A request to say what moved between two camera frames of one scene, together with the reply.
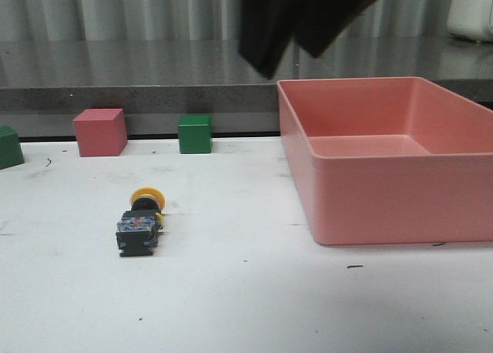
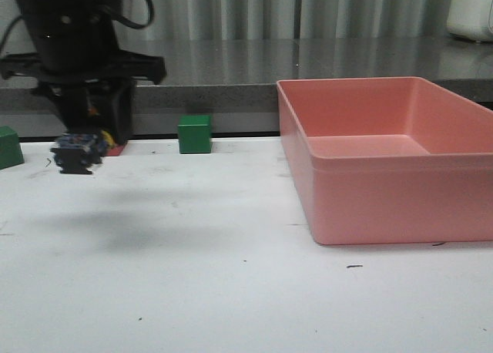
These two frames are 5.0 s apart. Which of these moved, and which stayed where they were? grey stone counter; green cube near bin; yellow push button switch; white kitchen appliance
Moved: yellow push button switch
Stayed: green cube near bin; grey stone counter; white kitchen appliance
